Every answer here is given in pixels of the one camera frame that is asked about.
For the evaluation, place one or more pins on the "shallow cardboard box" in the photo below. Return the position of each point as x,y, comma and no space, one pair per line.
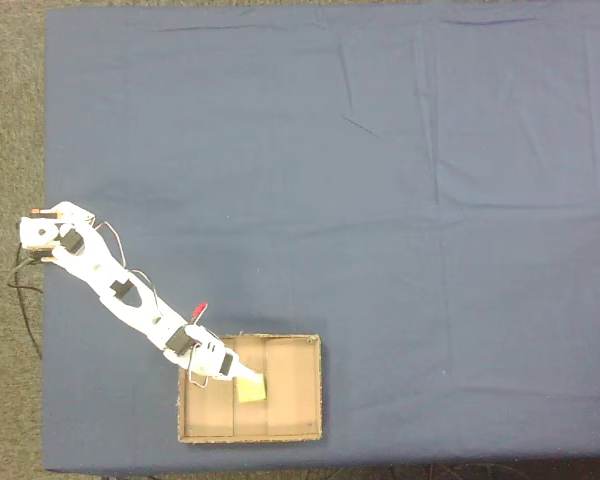
290,395

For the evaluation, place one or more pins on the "blue tablecloth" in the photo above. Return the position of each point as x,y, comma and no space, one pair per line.
360,200

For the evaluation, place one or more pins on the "orange table clamp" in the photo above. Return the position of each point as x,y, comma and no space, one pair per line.
44,213
47,259

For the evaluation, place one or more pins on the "yellow block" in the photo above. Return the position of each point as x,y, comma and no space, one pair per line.
252,391

